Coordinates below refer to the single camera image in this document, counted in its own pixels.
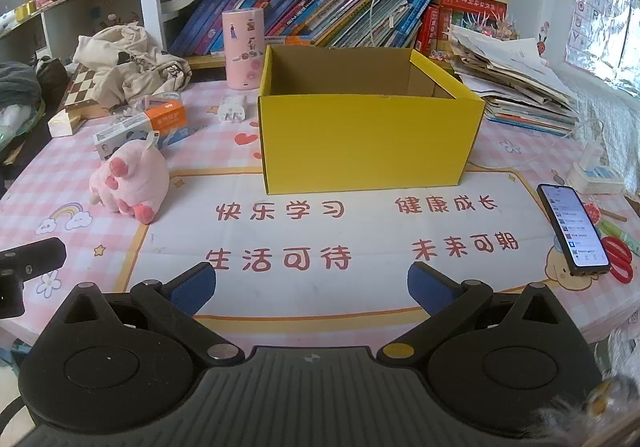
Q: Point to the row of colourful books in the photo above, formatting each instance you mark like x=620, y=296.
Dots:
x=300, y=2

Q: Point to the small orange white box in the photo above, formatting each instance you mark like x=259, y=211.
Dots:
x=290, y=40

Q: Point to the stack of papers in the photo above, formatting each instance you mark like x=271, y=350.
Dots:
x=510, y=77

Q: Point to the pink plush toy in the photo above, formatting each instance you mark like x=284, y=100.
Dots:
x=135, y=177

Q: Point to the white power adapter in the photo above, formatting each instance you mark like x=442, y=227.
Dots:
x=232, y=109

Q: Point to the wooden stick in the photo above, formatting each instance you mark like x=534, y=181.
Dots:
x=612, y=214

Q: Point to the wooden chessboard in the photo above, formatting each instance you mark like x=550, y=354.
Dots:
x=80, y=87

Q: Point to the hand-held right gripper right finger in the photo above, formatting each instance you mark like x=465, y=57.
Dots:
x=430, y=287

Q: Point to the black smartphone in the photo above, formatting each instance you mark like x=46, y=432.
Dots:
x=572, y=227

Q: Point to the green clear plastic bag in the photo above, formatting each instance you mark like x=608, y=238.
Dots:
x=15, y=122

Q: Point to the pink cylindrical container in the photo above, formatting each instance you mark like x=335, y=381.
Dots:
x=242, y=52

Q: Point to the red scissors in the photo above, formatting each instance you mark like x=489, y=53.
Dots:
x=617, y=252

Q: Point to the white wooden block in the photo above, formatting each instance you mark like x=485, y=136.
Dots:
x=62, y=123

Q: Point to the thick red book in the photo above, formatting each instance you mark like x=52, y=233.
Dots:
x=470, y=7

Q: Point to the orange white toothpaste box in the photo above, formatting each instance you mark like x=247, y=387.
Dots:
x=150, y=127

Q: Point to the beige cloth bag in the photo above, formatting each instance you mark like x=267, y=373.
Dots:
x=125, y=62

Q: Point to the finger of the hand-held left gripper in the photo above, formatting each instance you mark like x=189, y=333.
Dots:
x=10, y=297
x=35, y=254

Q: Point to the green pen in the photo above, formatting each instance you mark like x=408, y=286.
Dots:
x=617, y=232

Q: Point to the dark brown bag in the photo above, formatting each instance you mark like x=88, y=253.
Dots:
x=52, y=77

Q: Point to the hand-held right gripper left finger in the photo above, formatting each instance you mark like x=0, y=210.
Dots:
x=192, y=287

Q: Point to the pink checked desktop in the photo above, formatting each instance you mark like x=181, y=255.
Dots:
x=350, y=227

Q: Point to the yellow cardboard box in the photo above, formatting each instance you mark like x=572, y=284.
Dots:
x=360, y=142

